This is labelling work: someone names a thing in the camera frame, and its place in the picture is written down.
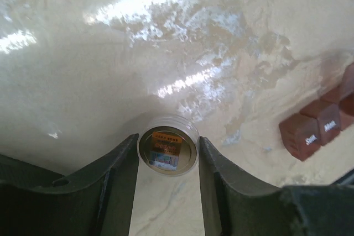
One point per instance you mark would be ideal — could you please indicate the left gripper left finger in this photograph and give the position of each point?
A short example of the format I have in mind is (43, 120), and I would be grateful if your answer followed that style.
(94, 200)

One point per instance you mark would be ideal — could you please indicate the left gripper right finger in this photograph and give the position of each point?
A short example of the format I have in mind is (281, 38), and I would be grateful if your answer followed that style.
(235, 202)

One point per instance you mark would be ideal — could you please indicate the clear gold bottle lid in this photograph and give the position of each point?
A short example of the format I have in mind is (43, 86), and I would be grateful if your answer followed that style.
(169, 145)

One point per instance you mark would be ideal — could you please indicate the red weekly pill organizer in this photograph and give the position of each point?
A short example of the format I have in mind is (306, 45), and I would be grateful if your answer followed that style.
(320, 121)

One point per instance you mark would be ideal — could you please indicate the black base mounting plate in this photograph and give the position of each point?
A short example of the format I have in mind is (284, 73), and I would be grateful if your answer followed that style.
(346, 179)

